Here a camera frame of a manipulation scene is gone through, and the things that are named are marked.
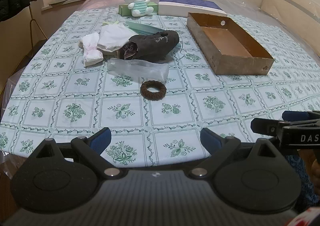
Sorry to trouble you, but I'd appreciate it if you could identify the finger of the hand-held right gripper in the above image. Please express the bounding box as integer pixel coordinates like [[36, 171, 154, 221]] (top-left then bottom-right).
[[282, 111, 320, 124], [250, 118, 284, 140]]

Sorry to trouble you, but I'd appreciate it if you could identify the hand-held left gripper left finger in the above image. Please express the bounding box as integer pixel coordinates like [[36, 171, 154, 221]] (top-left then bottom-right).
[[25, 127, 122, 179]]

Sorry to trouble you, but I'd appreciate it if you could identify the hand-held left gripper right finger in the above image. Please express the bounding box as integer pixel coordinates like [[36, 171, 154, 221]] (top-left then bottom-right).
[[189, 127, 288, 180]]

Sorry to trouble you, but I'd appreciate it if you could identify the brown hair scrunchie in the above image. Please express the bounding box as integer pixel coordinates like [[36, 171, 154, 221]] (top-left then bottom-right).
[[140, 80, 167, 102]]

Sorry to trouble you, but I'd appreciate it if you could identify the clear plastic pouch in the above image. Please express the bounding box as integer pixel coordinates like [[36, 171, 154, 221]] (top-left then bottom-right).
[[107, 58, 170, 82]]

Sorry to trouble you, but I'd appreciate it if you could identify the white pink cloth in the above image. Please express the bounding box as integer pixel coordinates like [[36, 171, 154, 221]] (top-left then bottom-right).
[[79, 33, 103, 67]]

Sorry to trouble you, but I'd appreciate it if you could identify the brown cardboard box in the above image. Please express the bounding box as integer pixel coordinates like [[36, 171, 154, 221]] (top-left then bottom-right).
[[186, 12, 275, 76]]

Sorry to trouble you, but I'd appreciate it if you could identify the white sock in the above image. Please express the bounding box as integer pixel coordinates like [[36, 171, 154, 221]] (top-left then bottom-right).
[[97, 23, 137, 53]]

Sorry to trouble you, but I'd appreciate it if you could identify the dark grey sock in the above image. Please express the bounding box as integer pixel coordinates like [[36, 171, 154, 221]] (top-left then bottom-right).
[[117, 30, 180, 62]]

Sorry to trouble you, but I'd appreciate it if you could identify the light blue face mask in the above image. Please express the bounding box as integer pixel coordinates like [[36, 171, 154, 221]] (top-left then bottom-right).
[[125, 21, 190, 59]]

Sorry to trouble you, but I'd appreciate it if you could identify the person's right hand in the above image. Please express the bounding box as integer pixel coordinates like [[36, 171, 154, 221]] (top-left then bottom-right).
[[306, 150, 320, 186]]

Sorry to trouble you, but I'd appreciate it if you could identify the blue patterned fabric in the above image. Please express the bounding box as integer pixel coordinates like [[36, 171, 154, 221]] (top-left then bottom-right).
[[284, 155, 310, 201]]

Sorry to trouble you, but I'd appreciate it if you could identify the red white patterned fabric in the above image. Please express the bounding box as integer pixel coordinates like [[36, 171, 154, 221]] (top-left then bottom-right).
[[287, 206, 320, 226]]

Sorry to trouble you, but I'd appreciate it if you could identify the beige wooden headboard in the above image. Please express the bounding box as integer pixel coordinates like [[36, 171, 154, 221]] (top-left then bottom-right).
[[260, 0, 320, 24]]

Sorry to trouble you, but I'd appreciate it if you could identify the clear plastic sheet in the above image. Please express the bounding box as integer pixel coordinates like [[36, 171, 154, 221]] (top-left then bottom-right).
[[0, 0, 320, 176]]

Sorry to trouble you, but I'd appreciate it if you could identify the green carton box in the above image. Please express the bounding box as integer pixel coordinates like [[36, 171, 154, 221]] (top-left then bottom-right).
[[118, 1, 159, 15]]

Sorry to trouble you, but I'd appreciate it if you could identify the purple white flat box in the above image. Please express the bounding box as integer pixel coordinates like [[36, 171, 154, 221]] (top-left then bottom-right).
[[158, 0, 228, 17]]

